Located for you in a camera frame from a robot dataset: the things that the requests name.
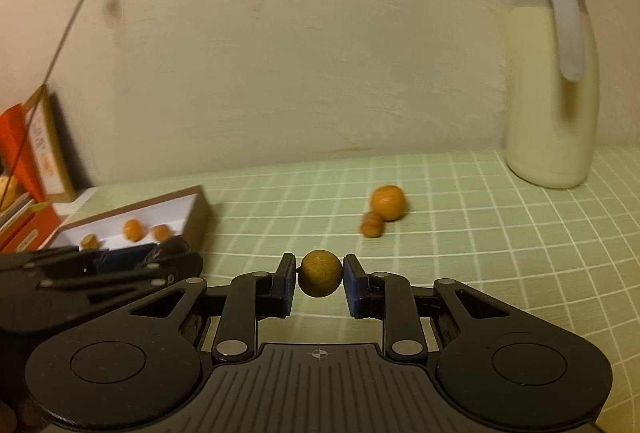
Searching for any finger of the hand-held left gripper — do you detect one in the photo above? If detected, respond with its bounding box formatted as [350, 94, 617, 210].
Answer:
[0, 245, 157, 278]
[0, 253, 203, 328]

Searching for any white cardboard box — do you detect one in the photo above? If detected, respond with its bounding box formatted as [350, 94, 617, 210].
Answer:
[47, 186, 212, 259]

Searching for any black cable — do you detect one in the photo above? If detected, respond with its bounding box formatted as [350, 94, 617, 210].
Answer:
[0, 0, 106, 211]

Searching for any orange tangerine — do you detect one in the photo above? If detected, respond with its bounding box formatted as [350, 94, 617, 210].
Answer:
[370, 184, 407, 221]

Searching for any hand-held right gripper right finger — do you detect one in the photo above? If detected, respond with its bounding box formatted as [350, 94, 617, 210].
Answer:
[342, 254, 516, 361]

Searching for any small orange kumquat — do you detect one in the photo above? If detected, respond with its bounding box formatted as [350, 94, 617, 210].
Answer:
[361, 212, 386, 239]

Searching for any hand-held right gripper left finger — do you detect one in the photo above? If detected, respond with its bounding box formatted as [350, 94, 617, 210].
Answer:
[127, 253, 298, 361]

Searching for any dark brown chestnut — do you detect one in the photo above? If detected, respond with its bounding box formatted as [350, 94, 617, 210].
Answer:
[150, 236, 191, 264]

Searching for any cream thermos jug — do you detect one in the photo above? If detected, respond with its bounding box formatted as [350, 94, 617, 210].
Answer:
[504, 0, 601, 190]

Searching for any brown longan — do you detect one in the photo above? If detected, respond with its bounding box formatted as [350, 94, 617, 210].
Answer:
[297, 250, 344, 298]

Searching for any wooden picture frame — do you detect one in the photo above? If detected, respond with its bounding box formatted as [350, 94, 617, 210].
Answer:
[22, 84, 76, 204]

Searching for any red box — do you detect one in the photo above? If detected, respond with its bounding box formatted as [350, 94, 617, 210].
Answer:
[0, 106, 61, 254]

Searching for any green checked tablecloth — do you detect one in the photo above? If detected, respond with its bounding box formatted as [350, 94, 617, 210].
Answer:
[75, 147, 640, 429]

